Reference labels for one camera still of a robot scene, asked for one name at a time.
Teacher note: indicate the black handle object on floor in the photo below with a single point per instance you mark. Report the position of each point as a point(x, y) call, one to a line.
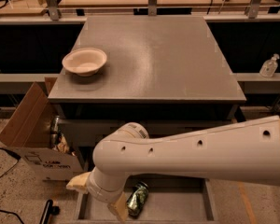
point(49, 210)

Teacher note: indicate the green crushed soda can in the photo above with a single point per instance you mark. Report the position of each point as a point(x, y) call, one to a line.
point(137, 199)

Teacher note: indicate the cardboard box with trash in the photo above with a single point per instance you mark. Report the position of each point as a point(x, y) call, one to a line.
point(29, 135)

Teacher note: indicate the metal railing frame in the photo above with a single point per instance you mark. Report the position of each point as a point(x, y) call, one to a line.
point(17, 11)

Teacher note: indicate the open grey middle drawer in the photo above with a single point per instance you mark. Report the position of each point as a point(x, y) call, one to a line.
point(171, 200)

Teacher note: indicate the clear hand sanitizer bottle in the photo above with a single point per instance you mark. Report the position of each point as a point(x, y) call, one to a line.
point(269, 67)

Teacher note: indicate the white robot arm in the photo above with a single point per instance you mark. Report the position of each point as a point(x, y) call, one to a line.
point(247, 152)

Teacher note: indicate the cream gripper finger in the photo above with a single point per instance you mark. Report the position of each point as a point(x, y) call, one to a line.
point(79, 183)
point(119, 208)

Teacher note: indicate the white paper bowl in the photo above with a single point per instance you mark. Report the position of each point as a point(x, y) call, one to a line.
point(84, 62)

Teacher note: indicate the grey drawer cabinet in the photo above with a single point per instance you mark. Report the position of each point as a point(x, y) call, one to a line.
point(164, 72)

